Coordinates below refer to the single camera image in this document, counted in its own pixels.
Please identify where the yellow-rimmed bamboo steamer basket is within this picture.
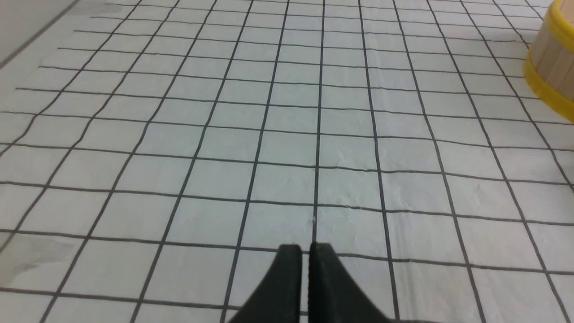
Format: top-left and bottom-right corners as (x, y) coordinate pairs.
(523, 0), (574, 122)

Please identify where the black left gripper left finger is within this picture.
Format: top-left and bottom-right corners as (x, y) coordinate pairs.
(230, 244), (303, 323)

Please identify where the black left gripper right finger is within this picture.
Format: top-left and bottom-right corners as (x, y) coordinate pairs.
(308, 243), (392, 323)

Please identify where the white grid tablecloth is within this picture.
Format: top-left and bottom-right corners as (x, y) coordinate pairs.
(0, 0), (573, 323)

